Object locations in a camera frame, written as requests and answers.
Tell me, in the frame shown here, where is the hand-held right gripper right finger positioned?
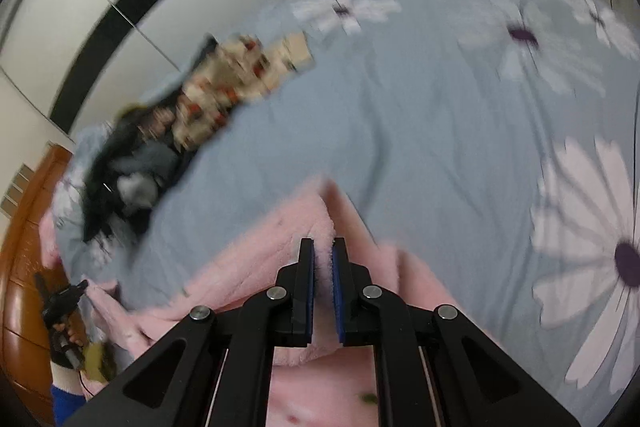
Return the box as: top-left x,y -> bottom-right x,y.
332,237 -> 582,427

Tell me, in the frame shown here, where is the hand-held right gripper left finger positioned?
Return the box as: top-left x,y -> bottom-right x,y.
62,238 -> 315,427

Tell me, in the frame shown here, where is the pink fleece garment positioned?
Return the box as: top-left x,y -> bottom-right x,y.
39,176 -> 483,427

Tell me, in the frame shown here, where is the person's left forearm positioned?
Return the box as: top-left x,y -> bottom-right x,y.
49,363 -> 87,426

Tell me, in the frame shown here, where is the dark clothes pile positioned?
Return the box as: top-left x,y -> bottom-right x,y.
80,104 -> 202,250

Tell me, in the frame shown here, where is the person's left hand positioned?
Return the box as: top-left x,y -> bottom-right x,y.
51,323 -> 82,348

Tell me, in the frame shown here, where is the wooden headboard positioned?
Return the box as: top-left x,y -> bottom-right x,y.
0,144 -> 77,410

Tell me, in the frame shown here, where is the olive yellow cloth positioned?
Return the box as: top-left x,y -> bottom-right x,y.
82,341 -> 117,382

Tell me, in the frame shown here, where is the grey floral bed sheet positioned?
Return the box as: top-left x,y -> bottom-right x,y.
50,0 -> 640,420

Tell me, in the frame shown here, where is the beige patterned cloth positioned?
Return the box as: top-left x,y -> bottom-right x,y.
172,32 -> 317,154

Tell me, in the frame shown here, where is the white wall switch panel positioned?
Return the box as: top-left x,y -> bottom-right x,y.
0,162 -> 34,216

